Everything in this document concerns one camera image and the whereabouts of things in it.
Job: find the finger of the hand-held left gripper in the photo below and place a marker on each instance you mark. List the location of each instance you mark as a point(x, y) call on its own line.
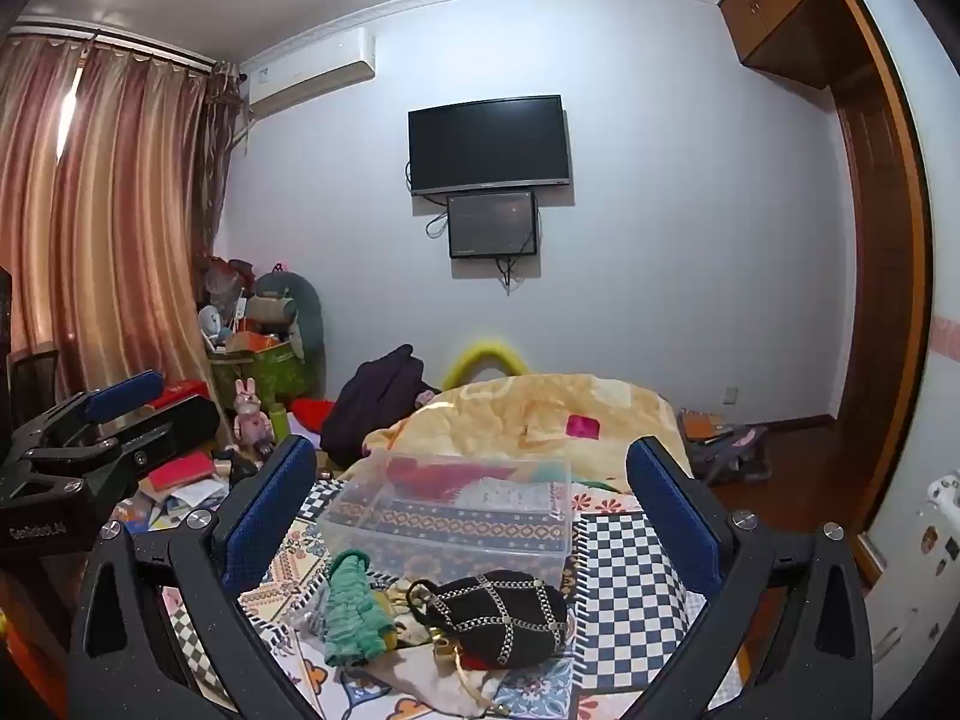
point(124, 394)
point(180, 420)

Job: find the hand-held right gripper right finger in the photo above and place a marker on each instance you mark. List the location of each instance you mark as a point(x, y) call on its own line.
point(675, 514)

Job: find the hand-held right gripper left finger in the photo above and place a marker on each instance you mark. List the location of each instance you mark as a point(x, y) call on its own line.
point(266, 514)

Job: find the grey mesh cloth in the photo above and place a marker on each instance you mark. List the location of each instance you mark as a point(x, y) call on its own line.
point(307, 619)

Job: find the green knitted cloth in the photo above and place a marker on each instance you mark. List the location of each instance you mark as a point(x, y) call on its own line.
point(352, 615)

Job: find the yellow cloth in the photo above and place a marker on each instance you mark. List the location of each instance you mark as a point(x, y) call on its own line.
point(391, 634)

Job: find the clear plastic box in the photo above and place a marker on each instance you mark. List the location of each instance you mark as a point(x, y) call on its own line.
point(450, 532)

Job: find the white cloth pouch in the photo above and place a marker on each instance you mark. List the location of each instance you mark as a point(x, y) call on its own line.
point(420, 682)

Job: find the red book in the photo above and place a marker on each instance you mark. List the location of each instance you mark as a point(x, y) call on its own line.
point(180, 471)

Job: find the pink bunny doll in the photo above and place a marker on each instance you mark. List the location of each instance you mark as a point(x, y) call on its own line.
point(251, 420)

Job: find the patterned bedsheet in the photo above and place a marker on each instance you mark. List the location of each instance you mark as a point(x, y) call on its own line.
point(622, 562)

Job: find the pile of papers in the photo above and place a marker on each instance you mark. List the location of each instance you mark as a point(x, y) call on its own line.
point(187, 501)

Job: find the black mesh chair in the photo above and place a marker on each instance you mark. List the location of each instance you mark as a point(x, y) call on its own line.
point(34, 382)

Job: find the green bottle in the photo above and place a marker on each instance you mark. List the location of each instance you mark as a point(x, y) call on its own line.
point(279, 424)

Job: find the green storage box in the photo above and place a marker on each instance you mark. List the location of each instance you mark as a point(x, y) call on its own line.
point(262, 371)

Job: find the small white fan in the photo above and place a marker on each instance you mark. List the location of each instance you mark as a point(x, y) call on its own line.
point(210, 322)

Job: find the red cloth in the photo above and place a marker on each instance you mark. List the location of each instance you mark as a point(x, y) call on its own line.
point(311, 411)

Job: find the orange rounded object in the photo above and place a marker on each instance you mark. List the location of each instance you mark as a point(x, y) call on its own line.
point(22, 652)

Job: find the dark purple jacket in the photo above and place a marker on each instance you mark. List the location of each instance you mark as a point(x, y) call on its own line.
point(367, 405)

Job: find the grey teal plush toy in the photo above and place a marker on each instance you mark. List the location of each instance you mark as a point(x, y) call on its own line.
point(307, 315)

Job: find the brown striped curtain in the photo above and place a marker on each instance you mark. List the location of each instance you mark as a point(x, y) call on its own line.
point(112, 202)

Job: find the yellow floral blanket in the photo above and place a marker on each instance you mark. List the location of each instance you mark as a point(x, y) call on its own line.
point(510, 405)

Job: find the brown wooden door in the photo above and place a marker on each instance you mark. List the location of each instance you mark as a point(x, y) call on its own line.
point(870, 255)

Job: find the white air conditioner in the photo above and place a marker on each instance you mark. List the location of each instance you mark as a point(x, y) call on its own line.
point(315, 71)

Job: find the white sliding wardrobe door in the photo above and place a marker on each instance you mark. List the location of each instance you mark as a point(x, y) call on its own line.
point(934, 165)

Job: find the wooden overhead cabinet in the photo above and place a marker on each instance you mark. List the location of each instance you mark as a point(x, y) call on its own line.
point(772, 7)

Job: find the white wall outlet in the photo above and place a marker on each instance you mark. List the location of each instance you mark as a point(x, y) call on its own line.
point(730, 394)

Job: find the small black wall monitor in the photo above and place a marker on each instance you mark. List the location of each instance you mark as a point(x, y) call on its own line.
point(491, 225)

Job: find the white curtain rail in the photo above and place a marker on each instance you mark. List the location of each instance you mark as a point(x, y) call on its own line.
point(112, 45)

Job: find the large black wall television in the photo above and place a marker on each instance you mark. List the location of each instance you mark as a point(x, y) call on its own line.
point(487, 142)

